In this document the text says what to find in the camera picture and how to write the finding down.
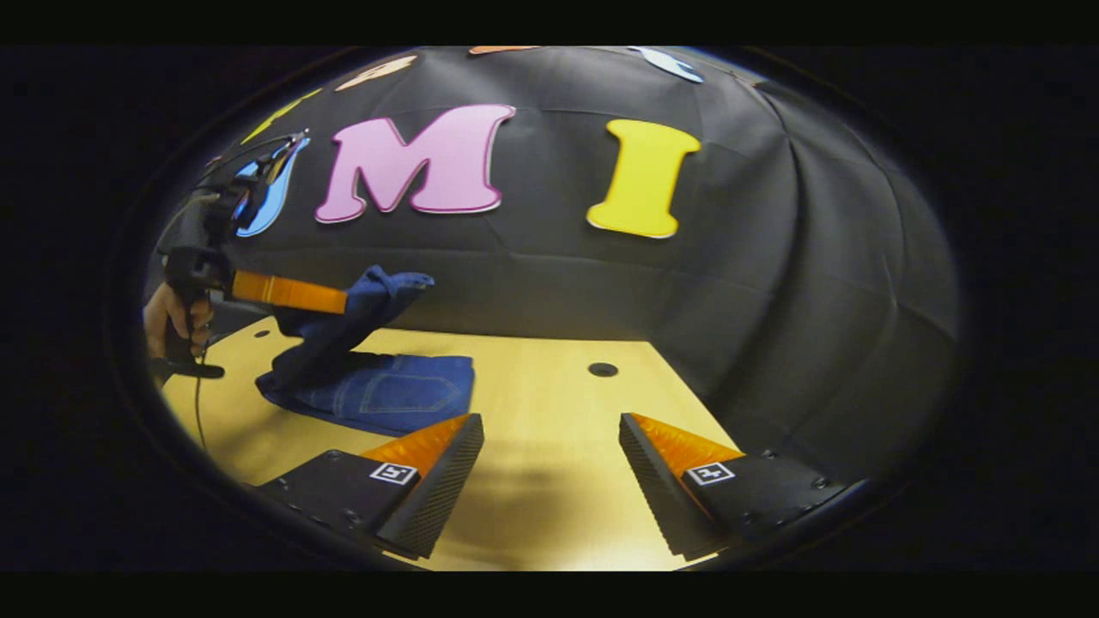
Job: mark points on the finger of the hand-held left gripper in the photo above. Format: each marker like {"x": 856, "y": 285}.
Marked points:
{"x": 292, "y": 292}

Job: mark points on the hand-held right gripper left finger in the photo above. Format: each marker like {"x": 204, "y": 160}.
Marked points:
{"x": 438, "y": 489}

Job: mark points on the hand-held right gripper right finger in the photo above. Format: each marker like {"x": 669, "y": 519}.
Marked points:
{"x": 657, "y": 489}

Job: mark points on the blue jeans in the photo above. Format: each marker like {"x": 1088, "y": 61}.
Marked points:
{"x": 386, "y": 390}

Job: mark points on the black backdrop cloth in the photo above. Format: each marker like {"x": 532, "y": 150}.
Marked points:
{"x": 687, "y": 283}

